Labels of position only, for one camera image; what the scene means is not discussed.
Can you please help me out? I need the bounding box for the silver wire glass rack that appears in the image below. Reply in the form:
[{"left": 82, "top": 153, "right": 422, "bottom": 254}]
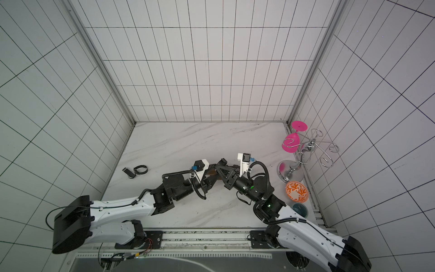
[{"left": 276, "top": 129, "right": 340, "bottom": 183}]

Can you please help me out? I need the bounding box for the black rectangular smart watch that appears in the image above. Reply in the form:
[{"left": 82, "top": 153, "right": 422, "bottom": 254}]
[{"left": 122, "top": 168, "right": 136, "bottom": 179}]

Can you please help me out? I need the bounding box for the aluminium mounting rail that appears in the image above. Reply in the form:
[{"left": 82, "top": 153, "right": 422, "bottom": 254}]
[{"left": 69, "top": 227, "right": 342, "bottom": 254}]

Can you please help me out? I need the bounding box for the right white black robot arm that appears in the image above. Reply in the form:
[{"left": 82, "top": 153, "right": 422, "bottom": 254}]
[{"left": 209, "top": 159, "right": 372, "bottom": 272}]

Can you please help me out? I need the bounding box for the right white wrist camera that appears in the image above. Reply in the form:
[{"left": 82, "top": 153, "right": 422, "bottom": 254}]
[{"left": 237, "top": 153, "right": 251, "bottom": 177}]

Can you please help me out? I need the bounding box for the orange patterned plate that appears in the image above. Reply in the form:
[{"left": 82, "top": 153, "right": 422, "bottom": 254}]
[{"left": 285, "top": 181, "right": 309, "bottom": 204}]

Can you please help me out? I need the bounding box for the brown wooden watch stand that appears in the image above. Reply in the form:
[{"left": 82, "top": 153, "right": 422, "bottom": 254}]
[{"left": 205, "top": 164, "right": 224, "bottom": 180}]

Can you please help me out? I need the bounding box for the grey blue cup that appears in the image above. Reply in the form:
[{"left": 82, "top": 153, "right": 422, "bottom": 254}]
[{"left": 292, "top": 203, "right": 309, "bottom": 218}]

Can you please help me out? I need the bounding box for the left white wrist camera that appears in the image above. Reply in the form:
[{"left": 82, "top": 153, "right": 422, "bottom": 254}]
[{"left": 191, "top": 159, "right": 210, "bottom": 182}]

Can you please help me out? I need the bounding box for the pink plastic wine glass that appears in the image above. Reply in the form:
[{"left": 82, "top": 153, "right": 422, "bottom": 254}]
[{"left": 282, "top": 121, "right": 308, "bottom": 153}]

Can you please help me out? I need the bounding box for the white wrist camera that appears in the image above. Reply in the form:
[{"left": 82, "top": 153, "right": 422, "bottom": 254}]
[
  {"left": 237, "top": 153, "right": 251, "bottom": 177},
  {"left": 191, "top": 159, "right": 210, "bottom": 182}
]

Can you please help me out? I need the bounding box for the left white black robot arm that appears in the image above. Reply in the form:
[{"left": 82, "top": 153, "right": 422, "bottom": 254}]
[{"left": 52, "top": 171, "right": 210, "bottom": 255}]

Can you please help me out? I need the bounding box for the black slim round watch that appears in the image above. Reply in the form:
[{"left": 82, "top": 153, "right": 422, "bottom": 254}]
[{"left": 133, "top": 165, "right": 148, "bottom": 175}]

